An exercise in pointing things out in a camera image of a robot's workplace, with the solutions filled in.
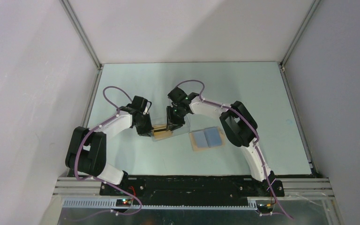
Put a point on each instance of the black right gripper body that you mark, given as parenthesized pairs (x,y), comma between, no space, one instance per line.
(176,116)

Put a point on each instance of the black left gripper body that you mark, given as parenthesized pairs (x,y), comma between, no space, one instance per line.
(145,127)

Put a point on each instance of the blue credit card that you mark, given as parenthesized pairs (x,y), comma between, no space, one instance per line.
(199,138)
(213,137)

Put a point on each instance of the beige leather card holder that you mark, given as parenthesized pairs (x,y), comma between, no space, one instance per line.
(200,149)

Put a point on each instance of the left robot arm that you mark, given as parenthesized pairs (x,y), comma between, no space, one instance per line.
(87,152)

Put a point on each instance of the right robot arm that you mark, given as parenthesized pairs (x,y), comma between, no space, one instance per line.
(239,127)

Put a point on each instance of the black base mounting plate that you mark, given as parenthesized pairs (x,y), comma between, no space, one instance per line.
(193,190)

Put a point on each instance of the grey slotted cable duct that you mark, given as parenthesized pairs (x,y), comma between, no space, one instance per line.
(91,203)

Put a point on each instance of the left aluminium frame post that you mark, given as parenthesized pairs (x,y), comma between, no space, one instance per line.
(69,10)

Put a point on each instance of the aluminium frame post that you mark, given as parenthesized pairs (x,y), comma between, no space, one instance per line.
(300,31)
(69,10)

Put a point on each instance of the right aluminium frame post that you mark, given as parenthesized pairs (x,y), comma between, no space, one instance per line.
(300,31)

